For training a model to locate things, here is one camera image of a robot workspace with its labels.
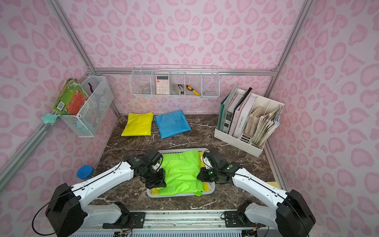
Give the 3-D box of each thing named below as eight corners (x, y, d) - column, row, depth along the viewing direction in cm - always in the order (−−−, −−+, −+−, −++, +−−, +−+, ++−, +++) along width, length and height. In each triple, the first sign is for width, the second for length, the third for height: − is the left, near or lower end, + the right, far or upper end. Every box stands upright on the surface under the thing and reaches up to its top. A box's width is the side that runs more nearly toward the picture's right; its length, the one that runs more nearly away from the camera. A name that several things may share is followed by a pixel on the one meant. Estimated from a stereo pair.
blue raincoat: (160, 139, 107) (160, 137, 105) (154, 118, 121) (153, 115, 119) (191, 130, 112) (191, 127, 110) (182, 110, 126) (182, 108, 124)
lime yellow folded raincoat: (122, 136, 109) (120, 133, 107) (130, 115, 123) (129, 112, 120) (150, 136, 109) (149, 133, 106) (155, 115, 123) (154, 112, 120)
